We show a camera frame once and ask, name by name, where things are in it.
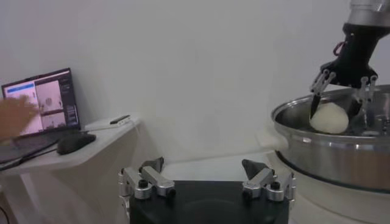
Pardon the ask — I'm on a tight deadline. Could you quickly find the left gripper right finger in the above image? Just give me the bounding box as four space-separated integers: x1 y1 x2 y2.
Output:
241 159 298 202

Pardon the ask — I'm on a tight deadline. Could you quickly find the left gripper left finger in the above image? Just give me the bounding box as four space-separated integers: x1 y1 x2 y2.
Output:
118 156 177 200

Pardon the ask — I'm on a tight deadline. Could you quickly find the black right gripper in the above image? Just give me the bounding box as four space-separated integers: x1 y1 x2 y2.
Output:
309 23 390 122

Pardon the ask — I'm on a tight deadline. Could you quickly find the white steamed baozi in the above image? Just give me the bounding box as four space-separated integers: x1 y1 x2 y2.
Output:
309 102 350 135

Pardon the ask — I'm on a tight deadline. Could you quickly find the black computer mouse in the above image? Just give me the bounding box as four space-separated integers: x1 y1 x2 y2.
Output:
57 133 97 155

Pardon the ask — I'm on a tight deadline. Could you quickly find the stainless steel steamer basket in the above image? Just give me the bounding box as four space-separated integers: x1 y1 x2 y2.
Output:
257 84 390 193

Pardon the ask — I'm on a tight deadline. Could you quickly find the person's hand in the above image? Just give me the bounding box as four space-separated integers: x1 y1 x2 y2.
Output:
0 94 39 141

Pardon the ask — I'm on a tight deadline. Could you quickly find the cream electric pot base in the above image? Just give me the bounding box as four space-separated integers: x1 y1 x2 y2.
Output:
264 150 390 224

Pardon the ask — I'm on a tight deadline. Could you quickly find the white side table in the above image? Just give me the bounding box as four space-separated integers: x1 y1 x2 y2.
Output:
0 118 144 224

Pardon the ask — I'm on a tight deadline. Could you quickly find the small black white device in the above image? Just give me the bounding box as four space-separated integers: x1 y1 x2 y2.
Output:
109 114 131 125

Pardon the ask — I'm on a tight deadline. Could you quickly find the flat white box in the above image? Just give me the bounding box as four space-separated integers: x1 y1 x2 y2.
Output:
84 114 141 131

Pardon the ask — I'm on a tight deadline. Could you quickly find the black laptop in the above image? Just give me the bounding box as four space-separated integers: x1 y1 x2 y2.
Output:
0 67 82 165

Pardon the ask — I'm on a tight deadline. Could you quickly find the black mouse cable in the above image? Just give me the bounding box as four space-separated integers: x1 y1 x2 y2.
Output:
0 139 62 171

